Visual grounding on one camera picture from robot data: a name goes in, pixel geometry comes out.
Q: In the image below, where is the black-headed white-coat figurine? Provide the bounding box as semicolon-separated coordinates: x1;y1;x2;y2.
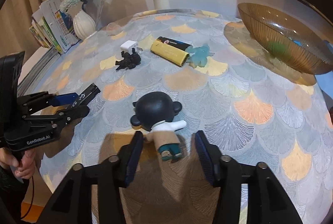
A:
130;92;187;161

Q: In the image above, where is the clear plastic cup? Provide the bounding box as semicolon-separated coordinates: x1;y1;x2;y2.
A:
106;22;122;35

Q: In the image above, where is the stack of books and leaflets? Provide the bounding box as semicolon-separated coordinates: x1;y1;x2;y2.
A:
32;0;79;54

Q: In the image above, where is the patterned fan-motif tablecloth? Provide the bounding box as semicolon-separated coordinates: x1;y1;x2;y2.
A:
40;11;332;223

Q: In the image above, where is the black spiky toy figure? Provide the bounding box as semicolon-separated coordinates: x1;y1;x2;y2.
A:
115;48;141;71

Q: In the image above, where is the white charger cube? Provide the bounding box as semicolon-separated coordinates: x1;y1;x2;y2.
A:
120;40;143;54

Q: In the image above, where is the white ribbed ceramic vase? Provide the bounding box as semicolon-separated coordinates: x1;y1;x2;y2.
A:
73;9;97;40

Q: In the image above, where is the black USB stick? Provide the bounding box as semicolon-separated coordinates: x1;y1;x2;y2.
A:
70;83;101;108

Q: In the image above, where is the light blue translucent toy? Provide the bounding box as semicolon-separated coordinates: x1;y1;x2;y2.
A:
185;44;215;68

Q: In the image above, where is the yellow lighter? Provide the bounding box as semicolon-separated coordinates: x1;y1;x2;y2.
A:
150;40;189;67

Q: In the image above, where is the green translucent toy figure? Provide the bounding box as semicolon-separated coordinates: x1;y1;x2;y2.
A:
268;41;287;58

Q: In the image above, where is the person's left hand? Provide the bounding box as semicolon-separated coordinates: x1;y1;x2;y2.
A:
0;148;36;179

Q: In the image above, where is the amber ribbed glass bowl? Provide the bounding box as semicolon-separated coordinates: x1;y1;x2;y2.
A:
238;3;332;75

